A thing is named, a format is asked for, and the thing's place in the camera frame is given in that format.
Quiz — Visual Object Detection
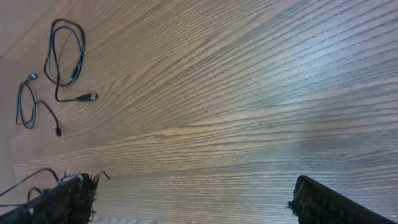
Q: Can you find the black separated cable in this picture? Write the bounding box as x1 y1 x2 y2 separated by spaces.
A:
15 73 62 138
0 167 60 208

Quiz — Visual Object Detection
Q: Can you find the black cable bundle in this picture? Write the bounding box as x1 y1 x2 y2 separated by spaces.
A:
43 18 99 103

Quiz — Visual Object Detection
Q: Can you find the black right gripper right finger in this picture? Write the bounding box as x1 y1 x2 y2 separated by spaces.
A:
287 175 395 224

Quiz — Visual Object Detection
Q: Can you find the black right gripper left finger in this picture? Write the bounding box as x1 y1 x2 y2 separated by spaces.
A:
1 170 109 224

